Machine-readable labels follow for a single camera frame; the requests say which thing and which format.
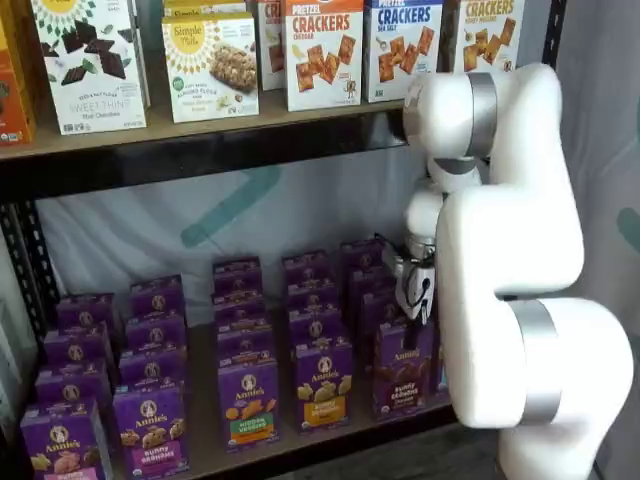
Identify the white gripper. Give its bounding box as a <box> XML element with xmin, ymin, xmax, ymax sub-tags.
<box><xmin>396</xmin><ymin>262</ymin><xmax>438</xmax><ymax>352</ymax></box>

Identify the purple box brown patch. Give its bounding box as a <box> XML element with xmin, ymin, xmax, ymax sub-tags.
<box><xmin>358</xmin><ymin>289</ymin><xmax>404</xmax><ymax>354</ymax></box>
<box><xmin>372</xmin><ymin>319</ymin><xmax>435</xmax><ymax>414</ymax></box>
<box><xmin>340</xmin><ymin>238</ymin><xmax>389</xmax><ymax>284</ymax></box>
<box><xmin>348</xmin><ymin>265</ymin><xmax>401</xmax><ymax>312</ymax></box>

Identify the purple box teal patch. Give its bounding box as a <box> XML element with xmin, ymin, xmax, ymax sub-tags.
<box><xmin>430</xmin><ymin>339</ymin><xmax>454</xmax><ymax>401</ymax></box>

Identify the purple box yellow patch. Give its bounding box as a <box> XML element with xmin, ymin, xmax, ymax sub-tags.
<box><xmin>294</xmin><ymin>342</ymin><xmax>354</xmax><ymax>432</ymax></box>
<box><xmin>285</xmin><ymin>279</ymin><xmax>339</xmax><ymax>315</ymax></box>
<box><xmin>280</xmin><ymin>249</ymin><xmax>331</xmax><ymax>287</ymax></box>
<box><xmin>287</xmin><ymin>307</ymin><xmax>346</xmax><ymax>350</ymax></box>

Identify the purple box green patch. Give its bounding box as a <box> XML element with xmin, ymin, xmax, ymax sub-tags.
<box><xmin>217</xmin><ymin>355</ymin><xmax>280</xmax><ymax>454</ymax></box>
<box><xmin>212</xmin><ymin>256</ymin><xmax>264</xmax><ymax>297</ymax></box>
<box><xmin>214</xmin><ymin>307</ymin><xmax>274</xmax><ymax>335</ymax></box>
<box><xmin>217</xmin><ymin>327</ymin><xmax>276</xmax><ymax>361</ymax></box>
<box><xmin>212</xmin><ymin>291</ymin><xmax>269</xmax><ymax>315</ymax></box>

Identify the brown particle shelf board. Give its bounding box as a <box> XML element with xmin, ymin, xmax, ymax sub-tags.
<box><xmin>49</xmin><ymin>279</ymin><xmax>454</xmax><ymax>479</ymax></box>
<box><xmin>0</xmin><ymin>97</ymin><xmax>409</xmax><ymax>162</ymax></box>

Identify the purple box magenta patch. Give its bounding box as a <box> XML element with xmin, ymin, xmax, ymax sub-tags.
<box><xmin>129</xmin><ymin>273</ymin><xmax>185</xmax><ymax>317</ymax></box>
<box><xmin>124</xmin><ymin>310</ymin><xmax>189</xmax><ymax>352</ymax></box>
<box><xmin>112</xmin><ymin>382</ymin><xmax>190</xmax><ymax>474</ymax></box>
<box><xmin>118</xmin><ymin>344</ymin><xmax>189</xmax><ymax>389</ymax></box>

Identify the blue sea salt crackers box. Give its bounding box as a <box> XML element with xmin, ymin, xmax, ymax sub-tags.
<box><xmin>363</xmin><ymin>0</ymin><xmax>445</xmax><ymax>104</ymax></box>

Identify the orange cheddar pretzel crackers box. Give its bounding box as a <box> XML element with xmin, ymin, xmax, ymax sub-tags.
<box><xmin>284</xmin><ymin>0</ymin><xmax>365</xmax><ymax>112</ymax></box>
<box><xmin>256</xmin><ymin>0</ymin><xmax>288</xmax><ymax>93</ymax></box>

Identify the yellow honey mustard crackers box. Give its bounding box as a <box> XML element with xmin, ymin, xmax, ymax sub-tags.
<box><xmin>457</xmin><ymin>0</ymin><xmax>527</xmax><ymax>75</ymax></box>

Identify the purple box pink patch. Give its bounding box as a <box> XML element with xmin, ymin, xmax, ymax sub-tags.
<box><xmin>34</xmin><ymin>359</ymin><xmax>114</xmax><ymax>407</ymax></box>
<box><xmin>55</xmin><ymin>293</ymin><xmax>119</xmax><ymax>332</ymax></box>
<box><xmin>42</xmin><ymin>323</ymin><xmax>114</xmax><ymax>367</ymax></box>
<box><xmin>19</xmin><ymin>397</ymin><xmax>114</xmax><ymax>480</ymax></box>

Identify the yellow Simple Mills bar box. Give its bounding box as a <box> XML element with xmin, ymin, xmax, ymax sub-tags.
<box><xmin>160</xmin><ymin>12</ymin><xmax>260</xmax><ymax>124</ymax></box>
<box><xmin>163</xmin><ymin>0</ymin><xmax>249</xmax><ymax>20</ymax></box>

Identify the white Sweet Thins box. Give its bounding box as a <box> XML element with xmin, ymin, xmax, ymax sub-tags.
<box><xmin>29</xmin><ymin>0</ymin><xmax>151</xmax><ymax>136</ymax></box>

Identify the orange snack box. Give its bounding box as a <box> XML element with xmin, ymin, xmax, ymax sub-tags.
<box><xmin>0</xmin><ymin>9</ymin><xmax>37</xmax><ymax>149</ymax></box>

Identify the translucent plastic backdrop sheet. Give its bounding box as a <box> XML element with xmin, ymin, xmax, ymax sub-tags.
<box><xmin>0</xmin><ymin>0</ymin><xmax>640</xmax><ymax>436</ymax></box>

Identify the black metal shelf frame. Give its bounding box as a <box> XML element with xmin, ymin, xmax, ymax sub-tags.
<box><xmin>0</xmin><ymin>0</ymin><xmax>569</xmax><ymax>480</ymax></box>

